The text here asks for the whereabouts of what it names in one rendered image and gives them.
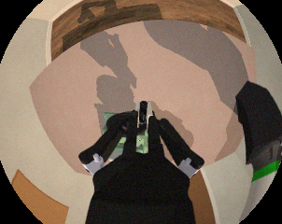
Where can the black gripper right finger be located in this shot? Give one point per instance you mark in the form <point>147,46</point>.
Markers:
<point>186,159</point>

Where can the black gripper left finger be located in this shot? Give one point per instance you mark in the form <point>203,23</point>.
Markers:
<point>95,157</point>

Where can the green clamp slide with handwheel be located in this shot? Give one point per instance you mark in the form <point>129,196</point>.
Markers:
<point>142,131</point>

